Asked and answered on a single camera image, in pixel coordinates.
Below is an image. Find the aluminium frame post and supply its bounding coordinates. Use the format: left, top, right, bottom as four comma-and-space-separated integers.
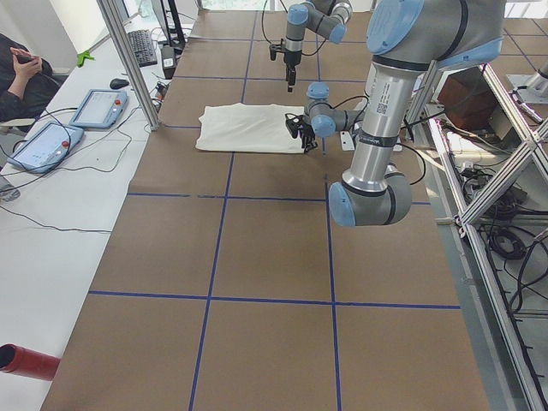
97, 0, 159, 131

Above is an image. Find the seated person in black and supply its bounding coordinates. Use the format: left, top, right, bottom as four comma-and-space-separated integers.
1, 34, 60, 122

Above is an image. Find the cream long-sleeve cat shirt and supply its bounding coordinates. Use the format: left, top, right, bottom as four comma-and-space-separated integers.
195, 103, 304, 154

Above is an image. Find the green plastic clip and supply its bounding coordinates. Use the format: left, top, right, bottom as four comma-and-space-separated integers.
76, 51, 95, 68

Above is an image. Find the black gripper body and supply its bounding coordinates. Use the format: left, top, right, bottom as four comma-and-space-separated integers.
269, 38, 302, 92
284, 113, 318, 153

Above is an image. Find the black computer mouse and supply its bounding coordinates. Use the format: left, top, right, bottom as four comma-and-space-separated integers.
110, 78, 129, 90

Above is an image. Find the brown cardboard box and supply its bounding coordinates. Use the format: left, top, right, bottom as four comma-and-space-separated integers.
438, 68, 497, 131

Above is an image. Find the lower blue teach pendant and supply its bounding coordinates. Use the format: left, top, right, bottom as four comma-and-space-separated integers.
7, 122, 84, 174

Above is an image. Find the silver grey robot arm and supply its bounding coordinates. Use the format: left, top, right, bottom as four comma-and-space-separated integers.
269, 1, 353, 92
286, 0, 505, 227

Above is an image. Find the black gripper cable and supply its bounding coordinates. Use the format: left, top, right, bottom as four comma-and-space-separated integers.
325, 96, 427, 186
259, 0, 326, 57

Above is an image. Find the blue teach pendant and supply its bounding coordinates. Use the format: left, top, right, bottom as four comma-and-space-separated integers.
7, 122, 84, 174
69, 89, 128, 129

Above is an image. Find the black computer keyboard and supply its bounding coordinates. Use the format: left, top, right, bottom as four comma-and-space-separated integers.
127, 29, 158, 67

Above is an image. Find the upper blue teach pendant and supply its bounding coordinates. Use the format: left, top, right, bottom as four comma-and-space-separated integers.
69, 89, 128, 129

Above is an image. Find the aluminium frame cabinet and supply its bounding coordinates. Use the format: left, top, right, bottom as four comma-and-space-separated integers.
416, 66, 547, 410

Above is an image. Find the red fire extinguisher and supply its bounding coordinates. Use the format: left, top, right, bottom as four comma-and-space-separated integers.
1, 343, 61, 381

